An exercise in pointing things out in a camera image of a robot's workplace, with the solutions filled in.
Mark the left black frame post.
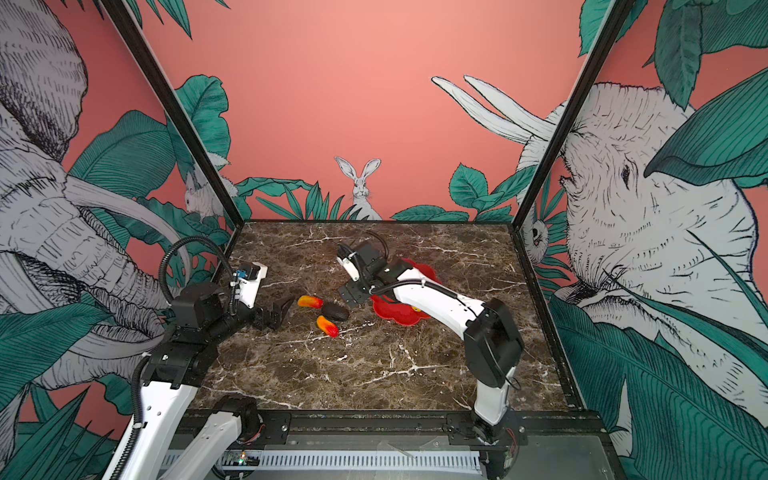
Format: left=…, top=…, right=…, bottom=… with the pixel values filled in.
left=101, top=0, right=245, bottom=228

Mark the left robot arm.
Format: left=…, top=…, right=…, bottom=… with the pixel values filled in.
left=104, top=236, right=291, bottom=479

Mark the dark fake avocado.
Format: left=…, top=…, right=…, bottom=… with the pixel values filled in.
left=321, top=302, right=350, bottom=322

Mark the red-yellow fake mango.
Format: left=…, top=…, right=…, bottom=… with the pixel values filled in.
left=316, top=316, right=340, bottom=338
left=297, top=295, right=324, bottom=309

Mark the right black frame post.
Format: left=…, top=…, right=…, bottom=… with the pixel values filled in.
left=511, top=0, right=634, bottom=231

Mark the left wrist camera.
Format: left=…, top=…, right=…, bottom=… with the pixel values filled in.
left=233, top=262, right=268, bottom=308

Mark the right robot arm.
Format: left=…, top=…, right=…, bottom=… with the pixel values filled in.
left=337, top=241, right=525, bottom=445

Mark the black frame post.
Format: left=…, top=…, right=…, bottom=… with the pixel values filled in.
left=511, top=0, right=634, bottom=231
left=101, top=0, right=245, bottom=228

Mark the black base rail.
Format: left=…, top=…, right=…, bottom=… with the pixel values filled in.
left=128, top=409, right=607, bottom=448

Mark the red-yellow fake mango lower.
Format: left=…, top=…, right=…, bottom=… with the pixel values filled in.
left=316, top=316, right=340, bottom=338

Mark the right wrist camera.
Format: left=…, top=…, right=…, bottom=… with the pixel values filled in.
left=337, top=243, right=364, bottom=282

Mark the red flower-shaped fruit bowl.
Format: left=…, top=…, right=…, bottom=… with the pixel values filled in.
left=371, top=258, right=439, bottom=326

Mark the white slotted cable duct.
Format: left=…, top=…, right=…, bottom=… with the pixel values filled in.
left=214, top=450, right=483, bottom=474

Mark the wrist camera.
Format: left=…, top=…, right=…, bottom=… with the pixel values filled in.
left=337, top=243, right=364, bottom=282
left=233, top=262, right=268, bottom=308

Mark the red-yellow fake mango upper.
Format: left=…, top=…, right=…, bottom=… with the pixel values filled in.
left=297, top=295, right=324, bottom=309

